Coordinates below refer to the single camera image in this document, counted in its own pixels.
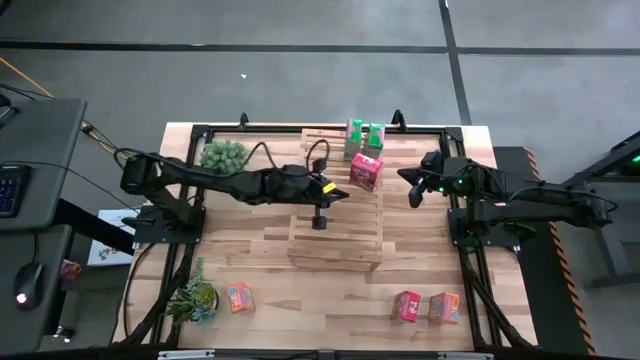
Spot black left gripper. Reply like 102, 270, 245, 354
272, 163, 351, 231

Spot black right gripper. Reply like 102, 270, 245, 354
398, 150, 446, 208

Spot pink Froot Loops cereal box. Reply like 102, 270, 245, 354
348, 152, 385, 194

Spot red cereal box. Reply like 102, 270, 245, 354
390, 289, 422, 324

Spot orange cereal box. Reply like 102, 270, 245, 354
428, 291, 461, 325
226, 282, 257, 315

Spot slatted wooden shelf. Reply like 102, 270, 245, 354
286, 127, 385, 273

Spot bushy green plant patterned pot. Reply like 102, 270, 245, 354
199, 138, 251, 175

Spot spiky succulent plant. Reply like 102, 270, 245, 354
164, 257, 221, 326

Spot black platform hazard stripe edge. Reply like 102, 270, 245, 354
492, 146, 597, 356

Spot black metal stand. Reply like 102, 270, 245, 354
553, 130, 640, 290

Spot white printed sheet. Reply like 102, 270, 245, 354
87, 208, 144, 267

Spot small pink packet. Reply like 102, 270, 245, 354
58, 258, 83, 282

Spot grey desk top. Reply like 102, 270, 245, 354
0, 224, 74, 354
0, 97, 89, 231

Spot black computer mouse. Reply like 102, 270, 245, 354
12, 262, 45, 311

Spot black backlit keyboard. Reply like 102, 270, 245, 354
0, 164, 32, 219

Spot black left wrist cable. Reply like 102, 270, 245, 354
239, 138, 332, 176

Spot black metal rig frame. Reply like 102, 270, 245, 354
112, 109, 539, 360

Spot white metal bracket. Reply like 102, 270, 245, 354
158, 349, 216, 360
437, 352, 495, 360

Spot yellow cable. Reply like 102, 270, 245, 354
0, 56, 54, 99

